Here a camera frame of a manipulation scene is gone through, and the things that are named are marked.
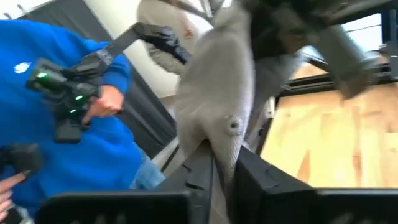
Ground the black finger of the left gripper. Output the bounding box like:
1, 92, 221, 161
310, 24, 377, 99

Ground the grey washed baseball cap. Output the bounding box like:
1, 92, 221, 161
173, 1, 299, 224

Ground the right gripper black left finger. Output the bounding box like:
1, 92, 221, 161
34, 140, 216, 224

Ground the black aluminium table frame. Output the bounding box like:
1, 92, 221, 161
257, 6, 398, 150

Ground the person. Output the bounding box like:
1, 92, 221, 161
0, 19, 165, 218
136, 0, 200, 75

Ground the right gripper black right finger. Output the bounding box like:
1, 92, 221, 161
233, 146, 398, 224

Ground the person's hand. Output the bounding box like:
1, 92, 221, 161
0, 172, 27, 222
82, 84, 125, 127

